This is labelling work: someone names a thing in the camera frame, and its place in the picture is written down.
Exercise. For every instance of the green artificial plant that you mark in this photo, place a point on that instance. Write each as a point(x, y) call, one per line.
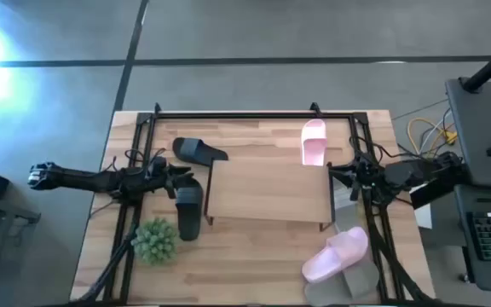
point(156, 241)

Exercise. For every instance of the pink rubber slide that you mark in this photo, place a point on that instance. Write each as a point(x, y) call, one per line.
point(313, 143)
point(335, 256)

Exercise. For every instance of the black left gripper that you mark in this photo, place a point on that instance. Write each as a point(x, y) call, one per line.
point(160, 179)

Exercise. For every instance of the wooden shelf with black legs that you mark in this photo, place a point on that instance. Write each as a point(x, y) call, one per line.
point(269, 192)

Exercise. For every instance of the white sheet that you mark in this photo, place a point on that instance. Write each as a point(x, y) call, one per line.
point(423, 217)

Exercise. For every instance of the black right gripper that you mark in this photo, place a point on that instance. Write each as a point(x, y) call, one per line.
point(373, 181)

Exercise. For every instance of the black aluminium rig frame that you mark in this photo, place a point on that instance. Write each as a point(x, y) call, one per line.
point(250, 115)

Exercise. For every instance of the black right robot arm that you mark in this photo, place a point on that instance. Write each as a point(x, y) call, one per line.
point(424, 172)

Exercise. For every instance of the black rubber slide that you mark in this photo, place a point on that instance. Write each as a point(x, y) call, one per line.
point(190, 213)
point(194, 151)

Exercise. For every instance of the black frame clamp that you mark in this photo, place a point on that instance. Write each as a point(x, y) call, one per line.
point(315, 108)
point(157, 108)

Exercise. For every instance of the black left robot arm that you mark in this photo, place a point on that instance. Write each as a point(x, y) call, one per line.
point(79, 179)

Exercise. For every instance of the black monitor pole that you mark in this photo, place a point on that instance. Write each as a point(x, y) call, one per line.
point(490, 68)

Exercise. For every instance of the dark grey desk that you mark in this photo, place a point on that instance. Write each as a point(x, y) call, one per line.
point(480, 128)

